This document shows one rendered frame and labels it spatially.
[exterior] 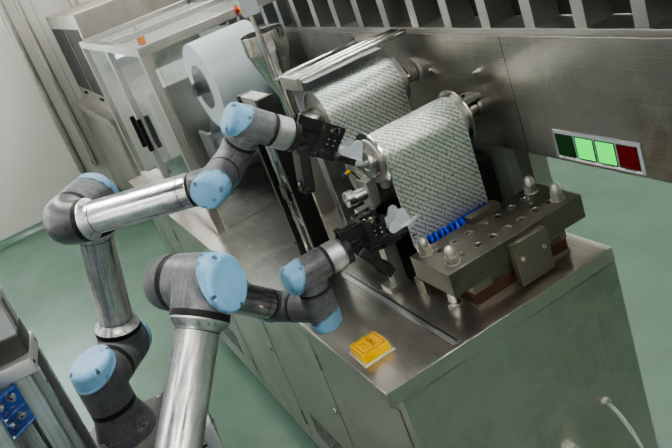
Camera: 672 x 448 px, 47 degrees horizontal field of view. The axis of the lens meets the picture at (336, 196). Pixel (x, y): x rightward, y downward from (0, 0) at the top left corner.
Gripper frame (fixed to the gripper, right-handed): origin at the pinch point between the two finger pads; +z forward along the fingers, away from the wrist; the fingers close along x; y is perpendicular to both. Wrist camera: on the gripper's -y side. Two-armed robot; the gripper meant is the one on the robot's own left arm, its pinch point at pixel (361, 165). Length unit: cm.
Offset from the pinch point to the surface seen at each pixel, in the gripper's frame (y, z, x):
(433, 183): 0.7, 18.3, -4.5
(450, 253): -12.9, 15.8, -21.9
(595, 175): 27, 228, 147
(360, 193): -6.7, 4.3, 3.9
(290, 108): 10, 10, 72
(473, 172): 6.1, 28.9, -4.5
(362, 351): -39.8, 5.0, -15.7
